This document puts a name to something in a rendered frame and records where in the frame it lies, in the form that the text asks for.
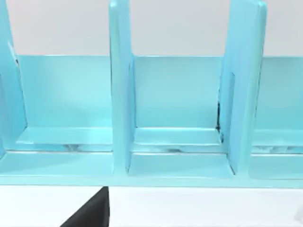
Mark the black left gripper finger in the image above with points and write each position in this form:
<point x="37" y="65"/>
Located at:
<point x="95" y="210"/>

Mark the light blue rack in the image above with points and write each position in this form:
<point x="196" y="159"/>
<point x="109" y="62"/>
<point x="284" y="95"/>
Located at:
<point x="71" y="94"/>

